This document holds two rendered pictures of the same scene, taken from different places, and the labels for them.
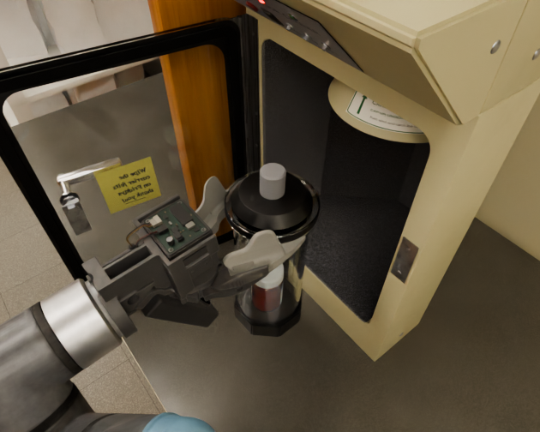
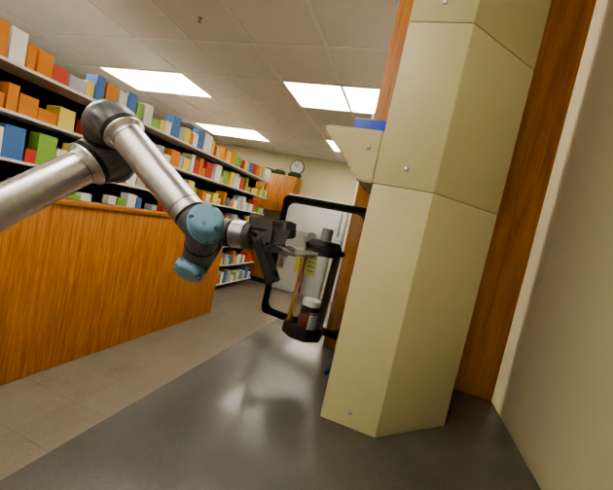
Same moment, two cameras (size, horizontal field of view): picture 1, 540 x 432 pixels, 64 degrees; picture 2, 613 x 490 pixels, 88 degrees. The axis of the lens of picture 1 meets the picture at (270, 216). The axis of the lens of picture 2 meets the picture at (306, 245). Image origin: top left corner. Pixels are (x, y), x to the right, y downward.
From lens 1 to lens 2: 0.69 m
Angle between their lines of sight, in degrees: 64
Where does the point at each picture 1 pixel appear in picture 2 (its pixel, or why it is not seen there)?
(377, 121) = not seen: hidden behind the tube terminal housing
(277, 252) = (302, 248)
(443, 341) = (377, 455)
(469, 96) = (359, 164)
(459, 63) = (348, 143)
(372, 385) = (302, 416)
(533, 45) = (400, 161)
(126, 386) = not seen: outside the picture
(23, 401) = not seen: hidden behind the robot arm
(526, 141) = (579, 384)
